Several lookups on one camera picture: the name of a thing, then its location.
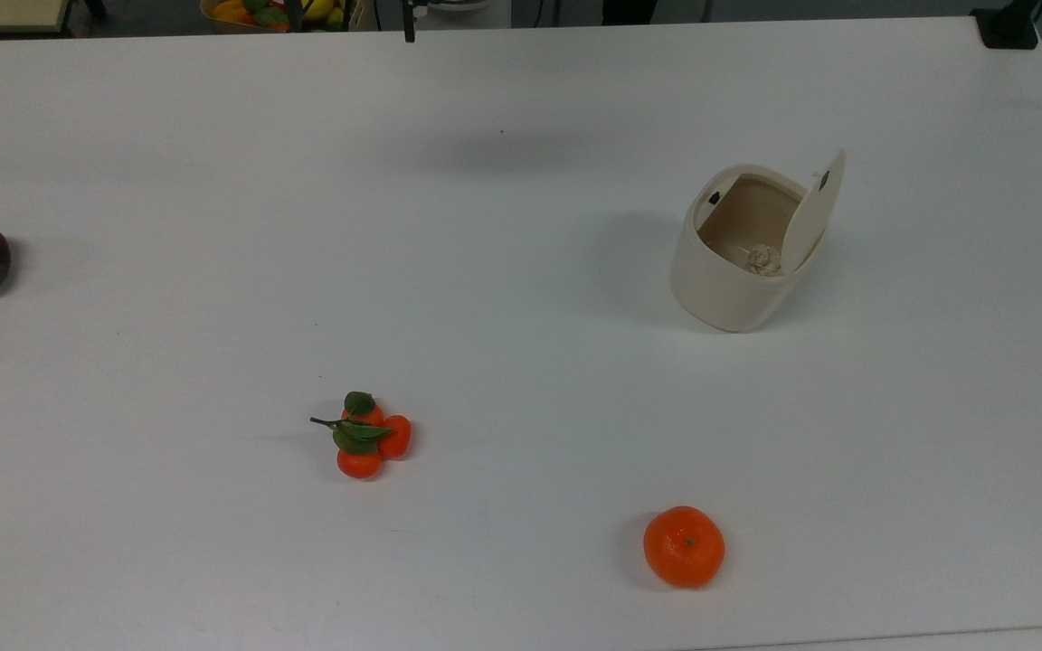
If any cream garbage bin lid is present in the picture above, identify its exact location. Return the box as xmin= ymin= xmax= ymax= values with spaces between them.
xmin=781 ymin=150 xmax=847 ymax=269

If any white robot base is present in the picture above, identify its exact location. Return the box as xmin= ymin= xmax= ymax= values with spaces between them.
xmin=418 ymin=0 xmax=512 ymax=30

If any cream garbage bin body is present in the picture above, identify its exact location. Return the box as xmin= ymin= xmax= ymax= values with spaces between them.
xmin=670 ymin=164 xmax=828 ymax=334

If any basket of mixed fruit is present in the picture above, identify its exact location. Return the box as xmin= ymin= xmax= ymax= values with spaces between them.
xmin=200 ymin=0 xmax=352 ymax=33

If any beige side table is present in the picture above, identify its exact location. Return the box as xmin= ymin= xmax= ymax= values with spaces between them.
xmin=0 ymin=0 xmax=75 ymax=36

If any mandarin cluster with leaves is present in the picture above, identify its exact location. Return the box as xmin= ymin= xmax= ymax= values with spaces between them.
xmin=309 ymin=391 xmax=413 ymax=480

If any large orange fruit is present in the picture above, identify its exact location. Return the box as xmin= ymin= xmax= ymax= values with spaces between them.
xmin=643 ymin=505 xmax=726 ymax=590

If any black clamp block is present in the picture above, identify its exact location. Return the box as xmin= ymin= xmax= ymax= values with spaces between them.
xmin=971 ymin=0 xmax=1041 ymax=50

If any white adjacent table edge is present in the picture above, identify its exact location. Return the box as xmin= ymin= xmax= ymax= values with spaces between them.
xmin=702 ymin=626 xmax=1042 ymax=651

